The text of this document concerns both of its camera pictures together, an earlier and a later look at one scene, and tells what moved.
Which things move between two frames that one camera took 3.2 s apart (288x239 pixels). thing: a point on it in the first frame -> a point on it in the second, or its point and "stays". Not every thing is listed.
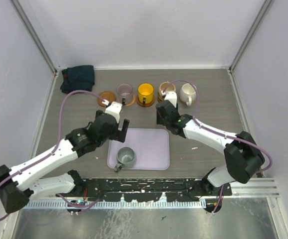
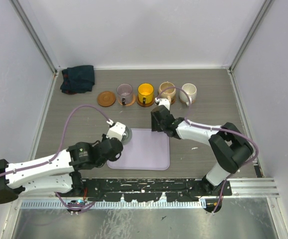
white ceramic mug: (188, 93) stays
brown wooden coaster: (106, 95) stays
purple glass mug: (124, 93) stays
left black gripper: (119, 134) -> (103, 137)
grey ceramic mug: (126, 158) -> (127, 136)
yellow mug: (146, 92) stays
